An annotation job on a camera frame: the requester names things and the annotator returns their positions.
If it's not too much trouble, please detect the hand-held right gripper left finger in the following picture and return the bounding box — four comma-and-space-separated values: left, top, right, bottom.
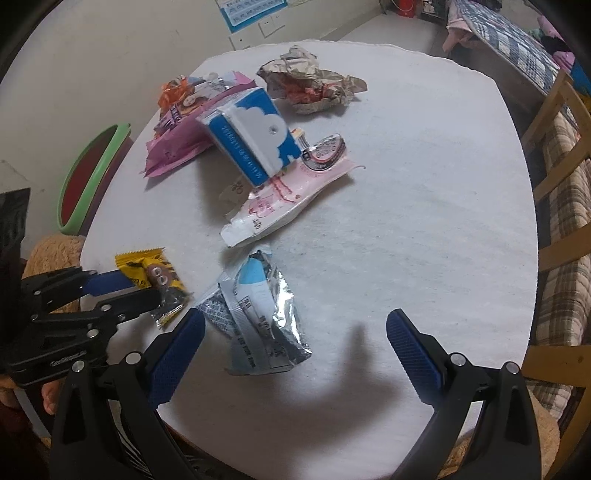
48, 307, 206, 480

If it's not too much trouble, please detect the brown plaid blanket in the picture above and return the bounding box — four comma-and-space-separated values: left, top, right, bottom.
531, 111, 591, 435

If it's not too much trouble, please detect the yellow brown snack wrapper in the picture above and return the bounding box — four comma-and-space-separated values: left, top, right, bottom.
115, 248, 191, 329

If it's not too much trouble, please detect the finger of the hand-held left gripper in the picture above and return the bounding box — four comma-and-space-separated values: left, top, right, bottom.
21, 267, 136, 306
33, 286, 163, 331

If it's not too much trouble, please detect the pink bed sheet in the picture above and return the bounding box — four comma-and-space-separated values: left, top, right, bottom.
442, 16, 474, 52

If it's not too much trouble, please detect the round foil lid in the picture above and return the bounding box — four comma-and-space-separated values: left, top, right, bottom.
300, 133, 347, 172

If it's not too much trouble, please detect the person's left hand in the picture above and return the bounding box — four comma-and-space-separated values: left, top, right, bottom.
41, 382, 61, 416

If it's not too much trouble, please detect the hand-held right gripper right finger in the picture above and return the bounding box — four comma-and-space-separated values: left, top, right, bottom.
387, 308, 543, 480

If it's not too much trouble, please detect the crumpled paper wrapper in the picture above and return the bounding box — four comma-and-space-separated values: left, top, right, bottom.
257, 45, 369, 115

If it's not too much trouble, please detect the bed with plaid blanket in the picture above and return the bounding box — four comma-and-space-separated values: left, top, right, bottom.
450, 0, 561, 95

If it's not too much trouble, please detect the pink snack packet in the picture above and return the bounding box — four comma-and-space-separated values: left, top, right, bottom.
141, 71, 257, 178

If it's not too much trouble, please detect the orange snack wrapper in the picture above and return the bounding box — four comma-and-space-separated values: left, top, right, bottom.
159, 75, 206, 110

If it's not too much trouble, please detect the pale pink white wrapper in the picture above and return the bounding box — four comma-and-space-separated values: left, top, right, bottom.
220, 159, 365, 248

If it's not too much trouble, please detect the blue white milk carton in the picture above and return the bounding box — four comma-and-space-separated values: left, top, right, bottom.
196, 88, 301, 188

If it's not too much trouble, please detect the green rimmed red bin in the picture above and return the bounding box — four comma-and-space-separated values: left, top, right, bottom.
57, 122, 134, 236

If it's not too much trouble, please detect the silver foil wrapper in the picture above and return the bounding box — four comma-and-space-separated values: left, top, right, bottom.
194, 244, 312, 376

